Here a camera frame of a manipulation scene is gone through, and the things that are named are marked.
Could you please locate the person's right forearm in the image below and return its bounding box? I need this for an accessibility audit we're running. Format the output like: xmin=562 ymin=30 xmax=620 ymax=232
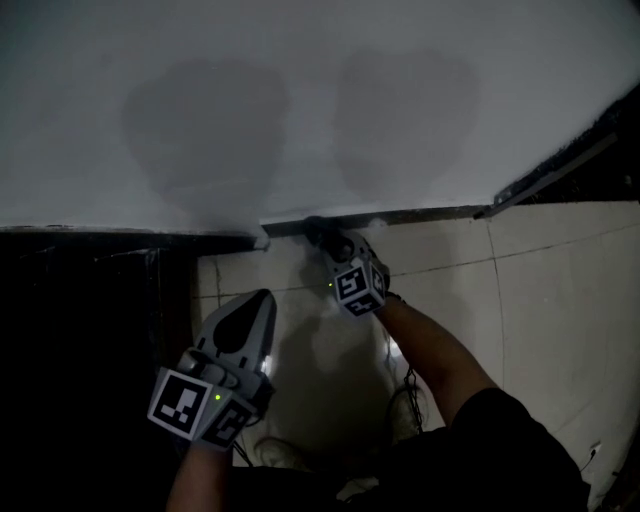
xmin=377 ymin=297 xmax=501 ymax=431

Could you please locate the person's left white shoe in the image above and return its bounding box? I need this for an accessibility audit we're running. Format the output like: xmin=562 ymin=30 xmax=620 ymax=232
xmin=253 ymin=437 xmax=314 ymax=474

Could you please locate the person's left forearm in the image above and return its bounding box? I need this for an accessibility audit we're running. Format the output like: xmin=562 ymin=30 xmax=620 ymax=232
xmin=164 ymin=442 xmax=235 ymax=512

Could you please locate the person's black clothing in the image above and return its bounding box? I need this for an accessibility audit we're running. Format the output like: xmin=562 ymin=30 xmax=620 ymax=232
xmin=229 ymin=387 xmax=591 ymax=512

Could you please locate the person's right white shoe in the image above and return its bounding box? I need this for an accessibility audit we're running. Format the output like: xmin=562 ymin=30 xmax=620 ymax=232
xmin=384 ymin=384 xmax=426 ymax=444

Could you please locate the black wooden cabinet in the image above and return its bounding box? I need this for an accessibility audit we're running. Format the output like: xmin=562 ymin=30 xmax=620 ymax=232
xmin=0 ymin=225 xmax=272 ymax=512

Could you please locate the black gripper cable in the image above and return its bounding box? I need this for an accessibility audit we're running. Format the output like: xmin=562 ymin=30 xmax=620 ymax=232
xmin=232 ymin=434 xmax=256 ymax=469
xmin=402 ymin=364 xmax=426 ymax=434

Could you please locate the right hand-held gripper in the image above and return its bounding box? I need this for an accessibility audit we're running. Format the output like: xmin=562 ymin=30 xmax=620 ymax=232
xmin=317 ymin=231 xmax=391 ymax=319

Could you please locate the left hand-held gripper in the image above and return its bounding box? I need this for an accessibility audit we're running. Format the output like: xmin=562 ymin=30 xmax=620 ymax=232
xmin=147 ymin=288 xmax=278 ymax=454

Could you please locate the person's white shoe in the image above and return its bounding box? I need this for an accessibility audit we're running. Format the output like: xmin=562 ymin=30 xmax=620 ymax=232
xmin=384 ymin=384 xmax=426 ymax=444
xmin=253 ymin=437 xmax=314 ymax=474

